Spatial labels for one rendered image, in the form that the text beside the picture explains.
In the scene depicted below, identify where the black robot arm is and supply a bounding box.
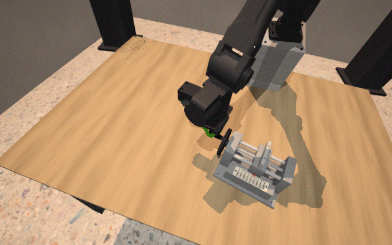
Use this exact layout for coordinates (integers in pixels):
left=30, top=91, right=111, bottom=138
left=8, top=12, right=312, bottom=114
left=178, top=0, right=321, bottom=127

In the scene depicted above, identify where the grey slide clamp with black handwheel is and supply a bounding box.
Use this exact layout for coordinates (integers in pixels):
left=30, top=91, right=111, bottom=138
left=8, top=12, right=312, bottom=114
left=213, top=128, right=297, bottom=208

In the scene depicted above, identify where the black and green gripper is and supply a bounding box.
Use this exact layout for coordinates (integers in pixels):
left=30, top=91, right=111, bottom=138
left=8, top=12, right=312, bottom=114
left=202, top=105, right=233, bottom=138

